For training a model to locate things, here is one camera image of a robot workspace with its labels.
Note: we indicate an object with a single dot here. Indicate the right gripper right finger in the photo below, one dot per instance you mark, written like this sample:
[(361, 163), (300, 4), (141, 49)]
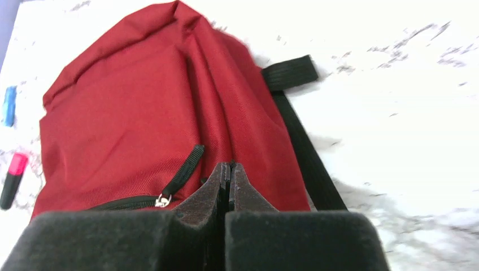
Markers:
[(259, 237)]

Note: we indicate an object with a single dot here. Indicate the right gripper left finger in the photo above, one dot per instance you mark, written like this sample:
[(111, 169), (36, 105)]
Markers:
[(185, 238)]

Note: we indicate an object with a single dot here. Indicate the red backpack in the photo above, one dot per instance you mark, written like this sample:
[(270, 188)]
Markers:
[(142, 117)]

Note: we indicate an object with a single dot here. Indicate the pink black highlighter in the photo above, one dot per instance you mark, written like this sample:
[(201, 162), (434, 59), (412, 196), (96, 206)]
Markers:
[(13, 178)]

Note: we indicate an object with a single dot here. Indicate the light blue highlighter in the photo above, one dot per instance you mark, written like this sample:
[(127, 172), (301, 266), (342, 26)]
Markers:
[(9, 106)]

